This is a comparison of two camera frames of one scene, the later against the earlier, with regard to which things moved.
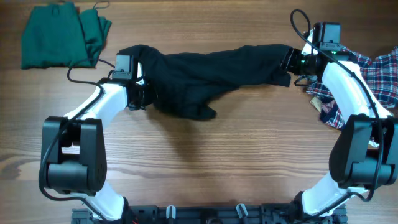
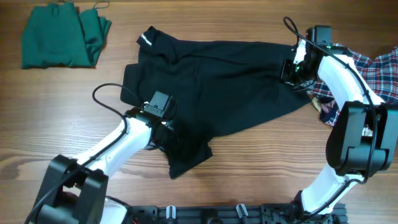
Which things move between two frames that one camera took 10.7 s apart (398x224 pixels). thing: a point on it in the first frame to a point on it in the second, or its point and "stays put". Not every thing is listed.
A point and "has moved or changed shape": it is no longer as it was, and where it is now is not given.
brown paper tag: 317,103 stays put
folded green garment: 62,35 stays put
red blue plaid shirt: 380,74 stays put
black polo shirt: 191,83 has moved or changed shape
